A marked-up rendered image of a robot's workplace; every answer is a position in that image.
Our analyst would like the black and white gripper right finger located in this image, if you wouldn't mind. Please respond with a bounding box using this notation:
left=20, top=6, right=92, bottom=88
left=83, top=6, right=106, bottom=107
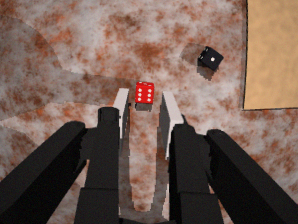
left=160, top=91, right=298, bottom=224

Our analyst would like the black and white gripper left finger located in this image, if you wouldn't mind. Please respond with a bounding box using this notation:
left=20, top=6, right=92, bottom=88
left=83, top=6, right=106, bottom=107
left=0, top=88, right=129, bottom=224

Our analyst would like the red die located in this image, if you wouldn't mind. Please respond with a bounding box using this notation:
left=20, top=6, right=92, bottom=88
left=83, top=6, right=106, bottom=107
left=135, top=82, right=154, bottom=104

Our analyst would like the black die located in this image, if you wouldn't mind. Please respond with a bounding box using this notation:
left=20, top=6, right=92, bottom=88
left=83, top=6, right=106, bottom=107
left=198, top=46, right=224, bottom=71

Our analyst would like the tan square mat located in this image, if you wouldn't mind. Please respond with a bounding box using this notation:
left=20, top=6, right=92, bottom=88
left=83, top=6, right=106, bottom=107
left=243, top=0, right=298, bottom=109

